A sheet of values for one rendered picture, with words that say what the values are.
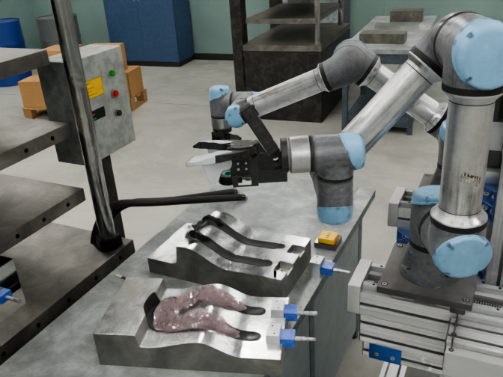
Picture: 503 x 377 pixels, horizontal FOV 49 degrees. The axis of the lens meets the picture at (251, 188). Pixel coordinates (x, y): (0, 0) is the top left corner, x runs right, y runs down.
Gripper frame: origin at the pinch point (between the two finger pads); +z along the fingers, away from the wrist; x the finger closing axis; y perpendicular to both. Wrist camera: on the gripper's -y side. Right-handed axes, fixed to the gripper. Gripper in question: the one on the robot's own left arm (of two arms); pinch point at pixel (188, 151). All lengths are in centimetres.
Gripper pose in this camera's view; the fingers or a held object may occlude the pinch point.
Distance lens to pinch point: 112.0
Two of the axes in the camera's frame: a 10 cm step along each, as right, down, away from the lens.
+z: -10.0, 0.6, 0.1
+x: -0.1, -3.0, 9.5
